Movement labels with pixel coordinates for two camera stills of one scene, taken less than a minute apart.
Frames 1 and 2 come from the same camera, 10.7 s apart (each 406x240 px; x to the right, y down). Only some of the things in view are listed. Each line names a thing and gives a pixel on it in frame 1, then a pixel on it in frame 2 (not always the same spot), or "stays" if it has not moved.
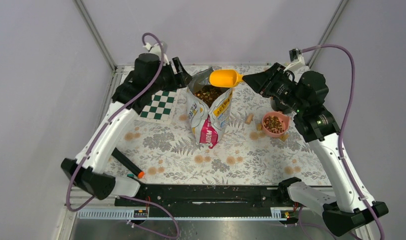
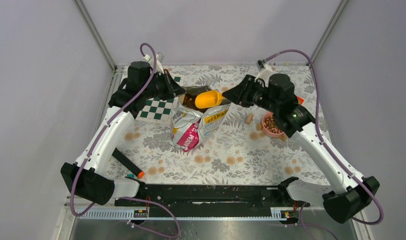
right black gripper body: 280,86 -> 258,96
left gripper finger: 184,78 -> 175,88
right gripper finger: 258,81 -> 239,93
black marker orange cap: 117,154 stays
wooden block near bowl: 284,137 stays
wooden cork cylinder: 249,118 stays
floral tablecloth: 169,152 stays
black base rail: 208,201 stays
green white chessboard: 161,108 stays
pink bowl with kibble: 275,124 stays
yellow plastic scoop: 225,78 -> 208,99
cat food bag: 210,106 -> 191,123
